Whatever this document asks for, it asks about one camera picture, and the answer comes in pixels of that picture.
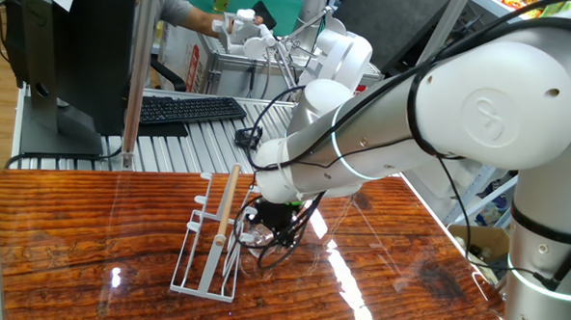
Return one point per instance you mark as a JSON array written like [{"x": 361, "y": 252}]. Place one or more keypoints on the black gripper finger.
[
  {"x": 259, "y": 217},
  {"x": 284, "y": 236}
]

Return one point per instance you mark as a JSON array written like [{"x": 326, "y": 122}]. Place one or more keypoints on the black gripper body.
[{"x": 276, "y": 215}]

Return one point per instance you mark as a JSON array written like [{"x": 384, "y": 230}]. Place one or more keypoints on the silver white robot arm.
[{"x": 461, "y": 114}]

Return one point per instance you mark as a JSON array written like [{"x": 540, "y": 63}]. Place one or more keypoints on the person hand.
[{"x": 229, "y": 26}]

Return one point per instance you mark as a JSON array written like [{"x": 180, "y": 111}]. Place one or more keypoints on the small black phone holder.
[{"x": 242, "y": 136}]

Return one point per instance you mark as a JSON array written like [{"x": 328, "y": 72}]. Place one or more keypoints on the black keyboard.
[{"x": 191, "y": 110}]

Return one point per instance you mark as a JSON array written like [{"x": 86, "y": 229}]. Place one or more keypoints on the aluminium equipment case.
[{"x": 231, "y": 80}]

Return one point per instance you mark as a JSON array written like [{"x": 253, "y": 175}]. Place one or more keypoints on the black chair armrest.
[{"x": 173, "y": 80}]

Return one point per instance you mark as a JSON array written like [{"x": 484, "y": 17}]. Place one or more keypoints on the white box red label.
[{"x": 193, "y": 69}]

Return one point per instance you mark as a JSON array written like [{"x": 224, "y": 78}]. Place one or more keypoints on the glossy wood grain mat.
[{"x": 94, "y": 229}]

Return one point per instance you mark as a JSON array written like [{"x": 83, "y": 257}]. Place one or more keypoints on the white haptic control device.
[{"x": 348, "y": 56}]

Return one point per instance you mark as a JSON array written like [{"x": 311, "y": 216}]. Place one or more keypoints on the brown cardboard box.
[{"x": 480, "y": 236}]

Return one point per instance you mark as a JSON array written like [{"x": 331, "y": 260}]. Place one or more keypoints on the black tablet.
[{"x": 267, "y": 14}]

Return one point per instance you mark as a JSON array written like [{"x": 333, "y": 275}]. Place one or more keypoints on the person grey shirt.
[{"x": 169, "y": 5}]

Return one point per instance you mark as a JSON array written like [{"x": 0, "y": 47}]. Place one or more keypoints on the dark grey board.
[{"x": 393, "y": 15}]

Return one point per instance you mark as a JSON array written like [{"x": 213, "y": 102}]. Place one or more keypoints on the black computer monitor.
[{"x": 92, "y": 50}]

